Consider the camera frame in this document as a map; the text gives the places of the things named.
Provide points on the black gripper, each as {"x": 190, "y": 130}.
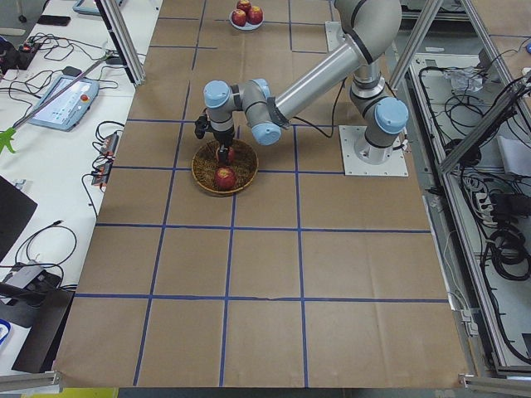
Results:
{"x": 223, "y": 135}

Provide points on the yellow-red apple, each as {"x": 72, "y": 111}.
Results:
{"x": 231, "y": 155}

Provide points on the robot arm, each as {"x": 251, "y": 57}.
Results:
{"x": 369, "y": 28}

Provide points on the woven wicker basket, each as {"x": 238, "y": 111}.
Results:
{"x": 204, "y": 165}

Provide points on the dark red basket apple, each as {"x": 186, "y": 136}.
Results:
{"x": 225, "y": 179}

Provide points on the light blue plate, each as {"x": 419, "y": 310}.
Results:
{"x": 247, "y": 27}

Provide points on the plate apple near centre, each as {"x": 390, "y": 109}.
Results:
{"x": 238, "y": 17}

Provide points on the plate apple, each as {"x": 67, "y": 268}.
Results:
{"x": 255, "y": 15}
{"x": 238, "y": 17}
{"x": 244, "y": 5}

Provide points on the plate apple front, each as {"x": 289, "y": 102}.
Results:
{"x": 255, "y": 15}

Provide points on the plate apple far side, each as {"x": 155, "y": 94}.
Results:
{"x": 244, "y": 5}

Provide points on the blue teach pendant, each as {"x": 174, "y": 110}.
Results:
{"x": 66, "y": 112}

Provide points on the green-tipped grabber stick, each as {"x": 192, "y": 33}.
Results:
{"x": 7, "y": 134}

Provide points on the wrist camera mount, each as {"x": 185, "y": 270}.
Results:
{"x": 201, "y": 125}

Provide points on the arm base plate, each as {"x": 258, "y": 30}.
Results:
{"x": 361, "y": 159}

